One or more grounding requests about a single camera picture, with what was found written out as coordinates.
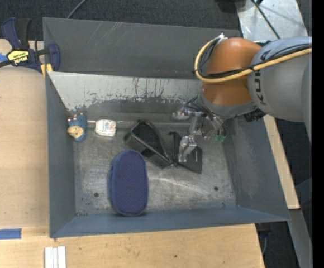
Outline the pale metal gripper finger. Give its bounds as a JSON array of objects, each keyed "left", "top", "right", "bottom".
[
  {"left": 171, "top": 108, "right": 192, "bottom": 122},
  {"left": 177, "top": 136, "right": 198, "bottom": 164}
]

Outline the black flat plate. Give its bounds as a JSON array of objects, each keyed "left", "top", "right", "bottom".
[{"left": 169, "top": 131, "right": 204, "bottom": 175}]

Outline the grey metal bin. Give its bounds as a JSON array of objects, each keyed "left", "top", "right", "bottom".
[{"left": 41, "top": 17, "right": 293, "bottom": 239}]

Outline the blue dotted oval pouch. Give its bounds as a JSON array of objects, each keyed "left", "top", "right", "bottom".
[{"left": 107, "top": 149, "right": 150, "bottom": 217}]

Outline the white crumpled packet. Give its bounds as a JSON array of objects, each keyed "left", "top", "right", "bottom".
[{"left": 94, "top": 118, "right": 118, "bottom": 137}]

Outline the blue and tan toy animal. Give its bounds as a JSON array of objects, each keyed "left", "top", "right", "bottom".
[{"left": 66, "top": 112, "right": 88, "bottom": 143}]

